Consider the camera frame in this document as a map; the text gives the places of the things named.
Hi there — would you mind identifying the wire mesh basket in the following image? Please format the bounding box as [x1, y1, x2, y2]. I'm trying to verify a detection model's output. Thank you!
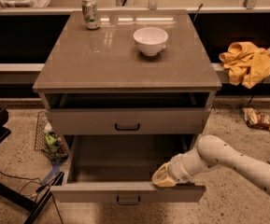
[35, 111, 68, 161]

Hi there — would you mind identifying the white ceramic bowl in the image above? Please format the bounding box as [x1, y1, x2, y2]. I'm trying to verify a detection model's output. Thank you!
[133, 27, 168, 56]

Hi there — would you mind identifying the green white soda can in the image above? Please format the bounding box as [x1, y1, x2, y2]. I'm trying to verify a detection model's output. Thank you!
[82, 0, 100, 30]

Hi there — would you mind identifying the green snack bag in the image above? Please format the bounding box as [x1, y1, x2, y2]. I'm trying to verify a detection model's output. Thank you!
[45, 132, 59, 154]

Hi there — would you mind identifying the blue tape strip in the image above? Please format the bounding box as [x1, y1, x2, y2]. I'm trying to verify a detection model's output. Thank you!
[41, 162, 62, 186]

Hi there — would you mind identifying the brown snack bag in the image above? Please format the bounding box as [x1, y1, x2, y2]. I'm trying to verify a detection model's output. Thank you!
[243, 107, 270, 131]

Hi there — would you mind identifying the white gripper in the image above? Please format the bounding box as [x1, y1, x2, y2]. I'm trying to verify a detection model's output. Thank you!
[151, 154, 192, 188]

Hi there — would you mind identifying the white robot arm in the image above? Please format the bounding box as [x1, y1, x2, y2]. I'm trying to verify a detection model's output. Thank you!
[152, 135, 270, 196]

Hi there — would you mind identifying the yellow crumpled cloth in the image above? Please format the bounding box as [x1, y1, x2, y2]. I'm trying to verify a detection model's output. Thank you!
[219, 42, 270, 89]

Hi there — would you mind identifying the black cable on floor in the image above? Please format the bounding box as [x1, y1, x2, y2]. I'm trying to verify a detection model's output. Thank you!
[0, 156, 64, 224]

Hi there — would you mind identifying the black chair base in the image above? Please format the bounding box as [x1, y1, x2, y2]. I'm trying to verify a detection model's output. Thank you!
[0, 107, 65, 224]

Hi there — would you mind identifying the grey drawer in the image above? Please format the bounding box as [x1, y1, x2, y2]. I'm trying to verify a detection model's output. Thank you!
[46, 108, 210, 135]
[51, 134, 206, 205]

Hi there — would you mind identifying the grey drawer cabinet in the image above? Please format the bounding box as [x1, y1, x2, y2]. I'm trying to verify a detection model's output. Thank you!
[32, 9, 222, 142]

